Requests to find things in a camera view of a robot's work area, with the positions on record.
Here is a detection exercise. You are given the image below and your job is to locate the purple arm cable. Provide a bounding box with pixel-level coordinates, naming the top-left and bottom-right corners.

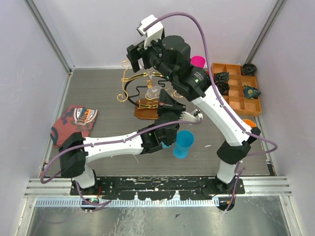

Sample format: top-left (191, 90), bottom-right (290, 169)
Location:
top-left (40, 118), bottom-right (204, 213)
top-left (142, 12), bottom-right (278, 212)

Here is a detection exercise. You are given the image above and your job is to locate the rolled dark orange-patterned tie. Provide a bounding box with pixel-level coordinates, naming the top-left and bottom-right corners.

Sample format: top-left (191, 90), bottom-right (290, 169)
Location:
top-left (215, 82), bottom-right (230, 96)

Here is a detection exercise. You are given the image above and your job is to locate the patterned folded cloth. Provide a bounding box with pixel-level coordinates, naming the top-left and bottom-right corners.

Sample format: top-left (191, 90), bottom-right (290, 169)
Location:
top-left (50, 105), bottom-right (98, 148)

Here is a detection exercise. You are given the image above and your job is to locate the magenta wine glass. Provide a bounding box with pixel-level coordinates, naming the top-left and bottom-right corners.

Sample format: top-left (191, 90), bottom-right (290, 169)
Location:
top-left (191, 56), bottom-right (206, 68)

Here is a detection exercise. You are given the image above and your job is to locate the rolled dark green tie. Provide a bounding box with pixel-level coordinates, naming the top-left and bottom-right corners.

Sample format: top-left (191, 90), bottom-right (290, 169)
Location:
top-left (214, 72), bottom-right (229, 83)

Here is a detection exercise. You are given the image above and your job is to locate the rolled black tie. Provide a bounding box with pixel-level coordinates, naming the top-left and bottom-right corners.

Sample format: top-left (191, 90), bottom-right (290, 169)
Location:
top-left (241, 63), bottom-right (257, 76)

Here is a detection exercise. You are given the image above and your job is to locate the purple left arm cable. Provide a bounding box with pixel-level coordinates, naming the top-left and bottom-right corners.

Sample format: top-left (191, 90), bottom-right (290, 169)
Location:
top-left (40, 118), bottom-right (204, 213)

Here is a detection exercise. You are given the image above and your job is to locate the orange wine glass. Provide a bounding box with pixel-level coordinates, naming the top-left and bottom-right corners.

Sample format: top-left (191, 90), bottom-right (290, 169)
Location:
top-left (243, 118), bottom-right (256, 128)

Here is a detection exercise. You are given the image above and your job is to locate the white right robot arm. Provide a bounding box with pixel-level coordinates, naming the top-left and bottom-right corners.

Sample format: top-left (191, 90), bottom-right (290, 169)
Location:
top-left (126, 35), bottom-right (261, 194)

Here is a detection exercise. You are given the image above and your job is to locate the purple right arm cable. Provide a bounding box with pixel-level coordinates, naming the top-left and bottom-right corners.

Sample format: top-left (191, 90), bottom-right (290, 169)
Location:
top-left (142, 12), bottom-right (278, 212)

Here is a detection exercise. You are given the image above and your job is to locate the wooden rack base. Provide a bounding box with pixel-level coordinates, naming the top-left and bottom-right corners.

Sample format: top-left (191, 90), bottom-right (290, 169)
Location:
top-left (134, 98), bottom-right (158, 120)

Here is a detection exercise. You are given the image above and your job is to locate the light blue wine glass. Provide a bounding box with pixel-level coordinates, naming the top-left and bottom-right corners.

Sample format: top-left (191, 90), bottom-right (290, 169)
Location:
top-left (162, 142), bottom-right (172, 148)

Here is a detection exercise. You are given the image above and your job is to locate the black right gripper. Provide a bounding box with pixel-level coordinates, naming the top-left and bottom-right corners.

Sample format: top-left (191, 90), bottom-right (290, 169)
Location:
top-left (126, 33), bottom-right (176, 83)

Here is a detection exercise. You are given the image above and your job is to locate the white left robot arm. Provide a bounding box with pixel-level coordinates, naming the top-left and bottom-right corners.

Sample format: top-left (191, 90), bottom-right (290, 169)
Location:
top-left (59, 90), bottom-right (186, 195)

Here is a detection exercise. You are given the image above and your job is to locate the gold wire glass rack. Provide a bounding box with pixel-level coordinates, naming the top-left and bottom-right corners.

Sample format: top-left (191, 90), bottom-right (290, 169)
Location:
top-left (117, 59), bottom-right (183, 106)

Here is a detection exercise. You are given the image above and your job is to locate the clear wine glass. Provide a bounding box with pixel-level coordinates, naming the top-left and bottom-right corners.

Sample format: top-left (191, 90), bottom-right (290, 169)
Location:
top-left (145, 69), bottom-right (161, 100)

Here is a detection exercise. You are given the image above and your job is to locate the wooden compartment tray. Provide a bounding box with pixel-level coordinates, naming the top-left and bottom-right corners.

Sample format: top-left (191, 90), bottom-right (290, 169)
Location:
top-left (211, 63), bottom-right (262, 117)

